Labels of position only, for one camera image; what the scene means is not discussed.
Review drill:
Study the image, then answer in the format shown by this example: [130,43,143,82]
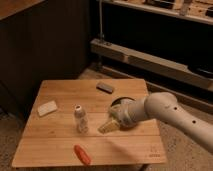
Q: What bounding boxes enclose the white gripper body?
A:
[108,99,138,130]

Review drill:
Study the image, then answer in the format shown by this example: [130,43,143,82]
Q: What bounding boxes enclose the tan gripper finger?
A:
[98,119,120,134]

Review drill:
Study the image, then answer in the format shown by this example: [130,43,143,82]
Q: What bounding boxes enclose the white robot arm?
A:
[98,92,213,154]

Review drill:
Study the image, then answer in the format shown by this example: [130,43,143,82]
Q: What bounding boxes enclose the green plate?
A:
[110,97,135,107]

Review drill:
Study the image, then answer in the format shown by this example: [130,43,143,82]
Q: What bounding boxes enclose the grey rectangular block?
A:
[96,82,114,94]

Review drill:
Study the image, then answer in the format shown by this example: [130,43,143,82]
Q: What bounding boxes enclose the red orange oblong object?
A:
[74,145,91,165]

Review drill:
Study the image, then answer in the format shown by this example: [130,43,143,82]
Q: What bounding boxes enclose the wooden table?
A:
[12,79,167,168]

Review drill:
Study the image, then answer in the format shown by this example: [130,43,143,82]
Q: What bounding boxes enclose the white sponge block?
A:
[37,101,57,116]

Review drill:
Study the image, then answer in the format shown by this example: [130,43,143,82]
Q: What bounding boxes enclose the wooden shelf rack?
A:
[90,0,213,92]

